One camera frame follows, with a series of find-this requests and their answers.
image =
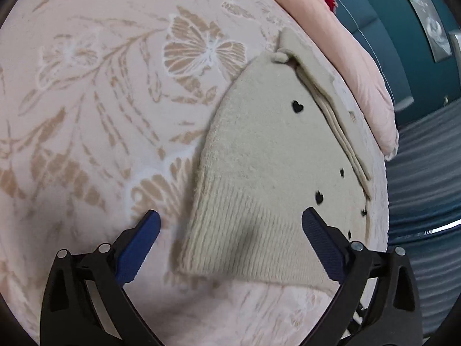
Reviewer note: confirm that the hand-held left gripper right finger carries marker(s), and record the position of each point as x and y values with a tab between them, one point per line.
320	239

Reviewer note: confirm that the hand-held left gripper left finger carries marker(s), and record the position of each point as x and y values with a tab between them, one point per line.
138	245

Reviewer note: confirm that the beige knit sweater with hearts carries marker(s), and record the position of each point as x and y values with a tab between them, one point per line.
263	173

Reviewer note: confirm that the blue striped rug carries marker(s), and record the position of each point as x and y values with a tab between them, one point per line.
425	202

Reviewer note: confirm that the pink floral blanket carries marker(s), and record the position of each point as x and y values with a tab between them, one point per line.
108	122

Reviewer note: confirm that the pink quilt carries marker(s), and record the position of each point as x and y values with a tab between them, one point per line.
345	54

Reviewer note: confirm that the teal cabinet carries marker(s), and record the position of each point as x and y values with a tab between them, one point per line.
389	32

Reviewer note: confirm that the silver patterned panel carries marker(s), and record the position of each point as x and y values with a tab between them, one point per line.
426	14

